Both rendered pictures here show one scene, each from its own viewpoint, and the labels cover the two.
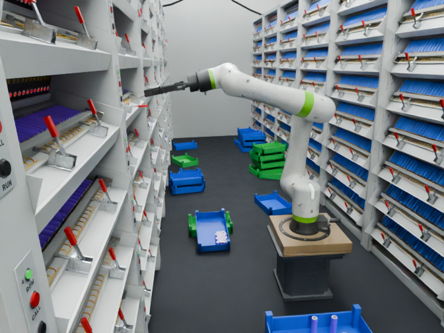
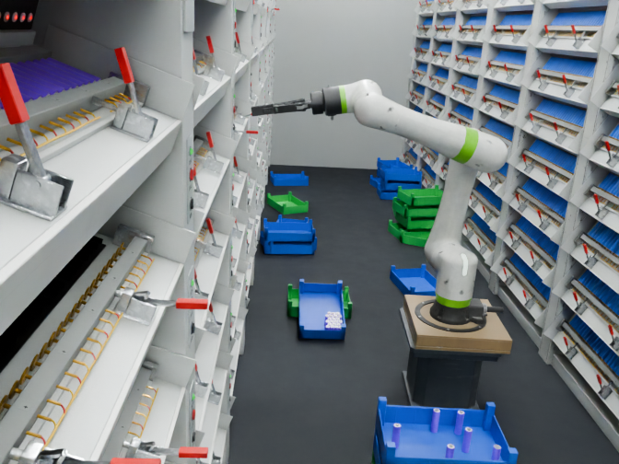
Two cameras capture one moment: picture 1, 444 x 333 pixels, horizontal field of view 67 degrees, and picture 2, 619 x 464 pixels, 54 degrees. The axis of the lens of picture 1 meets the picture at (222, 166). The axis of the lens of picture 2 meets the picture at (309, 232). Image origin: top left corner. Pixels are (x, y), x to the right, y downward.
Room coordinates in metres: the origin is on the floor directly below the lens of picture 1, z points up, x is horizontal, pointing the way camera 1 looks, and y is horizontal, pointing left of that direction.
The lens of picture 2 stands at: (-0.51, -0.01, 1.30)
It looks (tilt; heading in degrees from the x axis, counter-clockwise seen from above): 19 degrees down; 4
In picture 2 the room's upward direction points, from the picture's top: 3 degrees clockwise
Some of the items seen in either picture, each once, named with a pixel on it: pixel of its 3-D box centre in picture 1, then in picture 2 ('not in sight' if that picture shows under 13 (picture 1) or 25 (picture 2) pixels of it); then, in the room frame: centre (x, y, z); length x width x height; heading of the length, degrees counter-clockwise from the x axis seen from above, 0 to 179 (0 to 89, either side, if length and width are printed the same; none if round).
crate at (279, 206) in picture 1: (273, 203); (417, 282); (2.50, -0.41, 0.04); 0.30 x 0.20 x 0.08; 18
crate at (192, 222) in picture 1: (209, 223); (319, 301); (2.16, 0.10, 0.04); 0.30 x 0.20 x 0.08; 96
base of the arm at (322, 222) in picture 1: (315, 222); (467, 308); (1.51, -0.46, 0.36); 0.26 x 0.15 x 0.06; 92
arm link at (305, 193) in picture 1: (304, 198); (454, 274); (1.52, -0.40, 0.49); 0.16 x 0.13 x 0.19; 12
